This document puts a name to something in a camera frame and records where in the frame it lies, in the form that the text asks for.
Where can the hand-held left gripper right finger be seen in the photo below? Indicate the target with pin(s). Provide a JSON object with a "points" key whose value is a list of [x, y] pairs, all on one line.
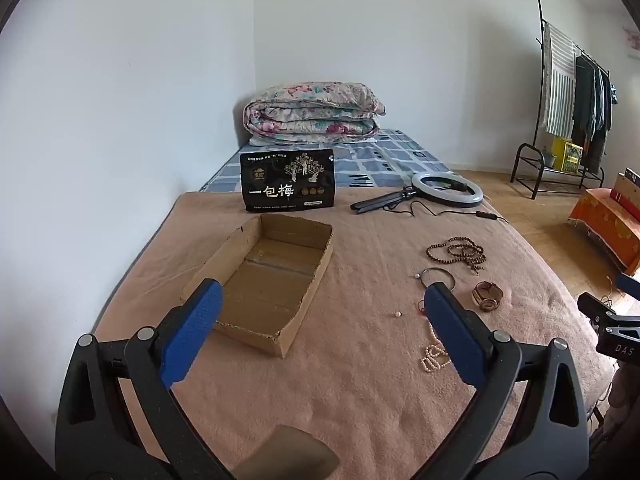
{"points": [[455, 340]]}

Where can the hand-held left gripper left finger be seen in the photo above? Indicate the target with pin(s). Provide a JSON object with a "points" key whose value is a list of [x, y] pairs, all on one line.
{"points": [[192, 330]]}

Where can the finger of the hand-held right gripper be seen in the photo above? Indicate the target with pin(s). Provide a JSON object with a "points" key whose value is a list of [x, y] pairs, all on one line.
{"points": [[629, 284], [600, 307]]}

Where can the brown wrist watch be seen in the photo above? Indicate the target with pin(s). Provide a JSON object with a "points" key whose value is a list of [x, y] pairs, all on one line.
{"points": [[487, 297]]}

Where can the thin silver bangle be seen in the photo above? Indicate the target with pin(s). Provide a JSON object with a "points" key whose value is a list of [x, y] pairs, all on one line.
{"points": [[451, 276]]}

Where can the cardboard box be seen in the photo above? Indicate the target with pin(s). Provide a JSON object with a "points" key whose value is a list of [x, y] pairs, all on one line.
{"points": [[270, 285]]}

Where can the cardboard carton with dark edge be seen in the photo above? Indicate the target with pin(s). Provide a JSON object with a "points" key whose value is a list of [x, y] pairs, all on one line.
{"points": [[629, 190]]}

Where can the pink fleece blanket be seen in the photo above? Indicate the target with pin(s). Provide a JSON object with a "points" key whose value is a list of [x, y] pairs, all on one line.
{"points": [[350, 395]]}

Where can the yellow plastic crate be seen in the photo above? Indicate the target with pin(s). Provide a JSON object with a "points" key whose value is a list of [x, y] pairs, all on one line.
{"points": [[567, 156]]}

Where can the black metal clothes rack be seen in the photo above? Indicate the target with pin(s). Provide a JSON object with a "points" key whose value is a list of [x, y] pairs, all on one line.
{"points": [[525, 147]]}

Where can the black snack packet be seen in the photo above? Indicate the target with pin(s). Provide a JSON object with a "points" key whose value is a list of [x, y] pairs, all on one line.
{"points": [[287, 180]]}

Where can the dark hanging clothes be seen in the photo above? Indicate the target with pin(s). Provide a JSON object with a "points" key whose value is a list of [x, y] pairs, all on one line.
{"points": [[590, 105]]}

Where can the blue patterned bed sheet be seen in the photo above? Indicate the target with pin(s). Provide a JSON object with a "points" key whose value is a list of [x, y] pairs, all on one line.
{"points": [[380, 160]]}

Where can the striped hanging cloth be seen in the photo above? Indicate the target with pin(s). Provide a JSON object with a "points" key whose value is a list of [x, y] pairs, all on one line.
{"points": [[560, 90]]}

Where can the folded floral quilt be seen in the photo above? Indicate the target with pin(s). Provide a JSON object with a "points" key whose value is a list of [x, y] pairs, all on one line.
{"points": [[310, 115]]}

